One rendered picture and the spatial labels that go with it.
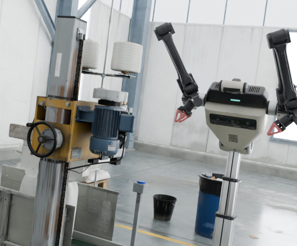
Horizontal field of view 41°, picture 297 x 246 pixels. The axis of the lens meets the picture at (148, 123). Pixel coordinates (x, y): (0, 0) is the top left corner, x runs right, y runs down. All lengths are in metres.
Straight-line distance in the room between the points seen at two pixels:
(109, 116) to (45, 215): 0.62
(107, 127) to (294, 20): 8.78
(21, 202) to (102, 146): 0.79
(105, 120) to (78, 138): 0.19
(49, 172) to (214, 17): 9.08
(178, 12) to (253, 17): 2.02
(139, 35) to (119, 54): 9.02
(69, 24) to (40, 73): 6.09
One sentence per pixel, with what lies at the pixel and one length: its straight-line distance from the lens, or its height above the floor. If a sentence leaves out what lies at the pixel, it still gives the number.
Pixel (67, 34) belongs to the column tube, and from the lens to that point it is 2.10.
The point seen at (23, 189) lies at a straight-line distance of 2.75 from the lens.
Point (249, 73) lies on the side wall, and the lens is 10.34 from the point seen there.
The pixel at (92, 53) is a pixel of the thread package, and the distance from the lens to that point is 2.29.
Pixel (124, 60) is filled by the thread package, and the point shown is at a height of 1.58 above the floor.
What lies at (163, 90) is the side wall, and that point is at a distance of 10.93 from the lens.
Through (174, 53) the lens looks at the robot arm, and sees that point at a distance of 2.37.
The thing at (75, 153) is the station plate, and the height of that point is 1.07.
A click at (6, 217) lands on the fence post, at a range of 2.66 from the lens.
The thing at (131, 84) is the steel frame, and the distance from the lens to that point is 11.06.
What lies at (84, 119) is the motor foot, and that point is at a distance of 2.08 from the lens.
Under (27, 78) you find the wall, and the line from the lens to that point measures 7.88.
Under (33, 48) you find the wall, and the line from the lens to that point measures 7.98.
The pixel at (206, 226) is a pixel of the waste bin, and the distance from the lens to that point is 4.52.
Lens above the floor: 1.38
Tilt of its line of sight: 3 degrees down
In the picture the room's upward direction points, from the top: 7 degrees clockwise
